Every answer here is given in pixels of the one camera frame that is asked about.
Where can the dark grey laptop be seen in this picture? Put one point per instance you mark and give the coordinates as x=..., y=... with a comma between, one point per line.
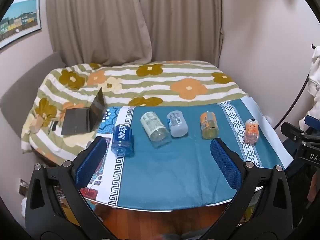
x=75, y=121

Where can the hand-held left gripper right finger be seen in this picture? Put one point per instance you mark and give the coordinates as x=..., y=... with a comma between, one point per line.
x=226, y=165

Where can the small orange figure bottle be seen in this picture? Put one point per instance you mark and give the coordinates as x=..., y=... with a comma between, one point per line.
x=251, y=130

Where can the frosted white plastic cup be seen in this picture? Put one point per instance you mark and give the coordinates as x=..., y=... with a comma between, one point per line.
x=177, y=125

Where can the white cloth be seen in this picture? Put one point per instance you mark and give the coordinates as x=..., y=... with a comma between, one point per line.
x=315, y=85

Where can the orange label clear cup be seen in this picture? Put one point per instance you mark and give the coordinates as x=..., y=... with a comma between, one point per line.
x=208, y=124

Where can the floral striped blanket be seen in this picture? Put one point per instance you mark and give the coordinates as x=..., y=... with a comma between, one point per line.
x=155, y=85

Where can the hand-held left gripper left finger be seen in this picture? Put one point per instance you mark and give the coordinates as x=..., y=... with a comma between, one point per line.
x=92, y=163

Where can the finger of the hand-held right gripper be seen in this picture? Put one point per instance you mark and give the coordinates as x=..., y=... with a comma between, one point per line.
x=291, y=130

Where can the beige label clear cup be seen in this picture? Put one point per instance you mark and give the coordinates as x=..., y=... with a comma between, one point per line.
x=153, y=125

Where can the blue label plastic cup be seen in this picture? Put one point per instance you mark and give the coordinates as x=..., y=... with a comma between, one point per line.
x=122, y=140

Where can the person's right hand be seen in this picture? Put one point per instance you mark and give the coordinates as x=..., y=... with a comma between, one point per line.
x=314, y=186

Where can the grey padded headboard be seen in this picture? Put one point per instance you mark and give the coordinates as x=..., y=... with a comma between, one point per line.
x=20, y=87

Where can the framed wall poster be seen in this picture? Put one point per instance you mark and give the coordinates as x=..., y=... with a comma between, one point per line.
x=21, y=21

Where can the beige curtain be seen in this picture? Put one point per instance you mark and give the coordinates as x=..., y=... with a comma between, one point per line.
x=185, y=17
x=97, y=20

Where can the blue patterned tablecloth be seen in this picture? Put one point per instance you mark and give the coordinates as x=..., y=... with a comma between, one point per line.
x=175, y=170

